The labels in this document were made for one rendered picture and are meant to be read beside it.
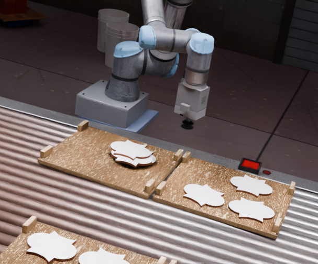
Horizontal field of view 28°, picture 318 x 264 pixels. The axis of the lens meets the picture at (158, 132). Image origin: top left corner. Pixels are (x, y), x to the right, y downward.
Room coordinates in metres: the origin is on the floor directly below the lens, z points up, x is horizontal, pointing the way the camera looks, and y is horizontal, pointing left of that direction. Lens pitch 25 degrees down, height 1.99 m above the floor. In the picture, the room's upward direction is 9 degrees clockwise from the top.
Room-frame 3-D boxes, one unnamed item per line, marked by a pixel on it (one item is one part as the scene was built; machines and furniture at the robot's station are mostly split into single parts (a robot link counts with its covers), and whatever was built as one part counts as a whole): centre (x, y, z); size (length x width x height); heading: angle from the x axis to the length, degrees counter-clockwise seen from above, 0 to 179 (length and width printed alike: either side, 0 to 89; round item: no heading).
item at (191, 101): (1.98, -0.08, 1.23); 0.10 x 0.09 x 0.16; 150
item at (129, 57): (2.59, 0.17, 1.12); 0.13 x 0.12 x 0.14; 102
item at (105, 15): (6.12, 0.60, 0.19); 0.30 x 0.30 x 0.37
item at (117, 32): (5.71, 0.47, 0.19); 0.30 x 0.30 x 0.37
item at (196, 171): (1.92, -0.26, 0.93); 0.41 x 0.35 x 0.02; 73
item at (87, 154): (2.04, 0.14, 0.93); 0.41 x 0.35 x 0.02; 72
